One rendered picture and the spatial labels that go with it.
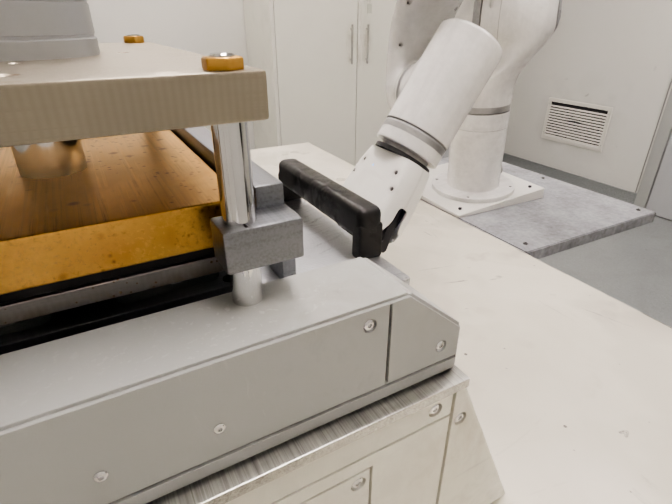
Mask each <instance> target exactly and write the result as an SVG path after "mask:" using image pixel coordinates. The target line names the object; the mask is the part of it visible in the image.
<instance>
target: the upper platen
mask: <svg viewBox="0 0 672 504"><path fill-rule="evenodd" d="M219 216H222V214H221V206H220V198H219V190H218V182H217V174H216V172H215V171H213V170H212V169H211V168H210V167H209V166H208V165H207V164H206V163H205V162H204V161H203V160H202V159H201V158H200V157H198V156H197V155H196V154H195V153H194V152H193V151H192V150H191V149H190V148H189V147H188V146H187V145H186V144H185V143H184V142H182V141H181V140H180V139H179V138H178V137H177V136H176V135H175V134H174V133H173V132H172V131H171V130H164V131H155V132H145V133H136V134H126V135H117V136H107V137H98V138H88V139H78V140H69V141H59V142H50V143H40V144H31V145H21V146H12V147H2V148H0V326H4V325H8V324H12V323H16V322H20V321H24V320H28V319H32V318H36V317H40V316H44V315H48V314H52V313H56V312H60V311H64V310H68V309H72V308H76V307H80V306H84V305H88V304H92V303H96V302H100V301H104V300H108V299H112V298H116V297H120V296H124V295H128V294H132V293H136V292H140V291H144V290H148V289H152V288H156V287H160V286H164V285H168V284H172V283H176V282H180V281H184V280H188V279H192V278H196V277H200V276H204V275H208V274H212V273H216V272H220V271H224V269H223V267H222V266H221V264H220V263H219V261H218V260H217V258H216V257H215V253H214V246H213V239H212V232H211V225H210V220H211V218H214V217H219Z"/></svg>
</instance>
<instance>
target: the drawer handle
mask: <svg viewBox="0 0 672 504"><path fill-rule="evenodd" d="M278 179H279V180H280V181H281V182H282V183H283V191H284V201H290V200H295V199H300V198H303V199H304V200H305V201H307V202H308V203H310V204H311V205H312V206H314V207H315V208H317V209H318V210H319V211H321V212H322V213H324V214H325V215H326V216H328V217H329V218H331V219H332V220H333V221H335V222H336V223H338V224H339V225H340V226H342V227H343V228H345V229H346V230H347V231H349V232H350V233H352V255H353V256H354V257H355V258H358V257H362V258H368V259H370V258H373V257H377V256H380V255H381V247H382V228H383V224H382V222H381V211H380V208H379V207H378V206H377V205H375V204H373V203H371V202H370V201H368V200H366V199H365V198H363V197H361V196H359V195H358V194H356V193H354V192H352V191H351V190H349V189H347V188H345V187H344V186H342V185H340V184H338V183H337V182H335V181H333V180H331V179H330V178H328V177H326V176H325V175H323V174H321V173H319V172H318V171H316V170H314V169H312V168H311V167H309V166H307V165H305V164H304V163H302V162H300V161H298V160H297V159H293V158H291V159H284V160H282V161H280V163H279V173H278Z"/></svg>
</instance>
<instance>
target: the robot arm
mask: <svg viewBox="0 0 672 504"><path fill-rule="evenodd" d="M561 12H562V0H397V2H396V5H395V9H394V13H393V17H392V22H391V28H390V35H389V43H388V54H387V66H386V96H387V101H388V105H389V107H390V109H391V111H390V112H389V114H388V116H387V118H386V119H385V121H384V123H383V125H382V126H381V128H380V130H379V132H378V133H377V137H378V138H379V139H381V140H382V141H383V142H382V141H377V142H376V144H375V145H376V146H375V145H372V146H371V147H370V148H369V149H368V150H367V151H366V153H365V154H364V155H363V156H362V158H361V159H360V160H359V162H358V163H357V164H356V166H355V167H354V169H353V170H352V171H351V173H350V174H349V176H348V177H347V179H346V181H345V182H344V184H343V185H342V186H344V187H345V188H347V189H349V190H351V191H352V192H354V193H356V194H358V195H359V196H361V197H363V198H365V199H366V200H368V201H370V202H371V203H373V204H375V205H377V206H378V207H379V208H380V211H381V222H382V224H383V228H382V247H381V253H384V252H385V251H386V250H387V247H388V244H389V243H393V242H395V241H396V240H397V239H398V238H399V236H400V235H401V233H402V232H403V230H404V229H405V227H406V225H407V224H408V222H409V220H410V218H411V216H412V215H413V213H414V211H415V209H416V207H417V205H418V203H419V201H420V198H421V196H422V194H423V192H424V189H425V187H426V184H427V182H428V179H429V176H430V174H429V172H430V170H429V169H428V168H431V169H436V167H437V165H438V164H439V162H440V160H441V159H442V157H443V155H444V154H445V152H446V150H447V149H448V147H449V145H450V151H449V162H448V171H445V172H442V173H440V174H438V175H436V176H435V177H434V178H433V180H432V188H433V190H434V191H435V192H436V193H438V194H439V195H441V196H443V197H445V198H448V199H451V200H455V201H459V202H466V203H491V202H497V201H501V200H504V199H506V198H508V197H510V196H511V195H512V194H513V192H514V187H515V185H514V183H513V181H512V180H511V179H509V178H508V177H506V176H504V175H502V174H501V173H502V172H503V167H502V161H503V154H504V148H505V141H506V134H507V128H508V121H509V114H510V108H511V101H512V95H513V90H514V86H515V83H516V81H517V78H518V76H519V74H520V73H521V71H522V69H523V68H524V67H525V66H526V64H527V63H528V62H529V61H530V60H531V58H532V57H533V56H534V55H535V54H536V53H537V52H538V51H539V50H540V49H541V48H542V47H543V46H544V45H545V43H546V42H547V41H548V40H549V39H550V37H551V36H552V34H553V33H554V31H555V30H556V29H557V26H558V24H559V20H560V17H561ZM427 167H428V168H427Z"/></svg>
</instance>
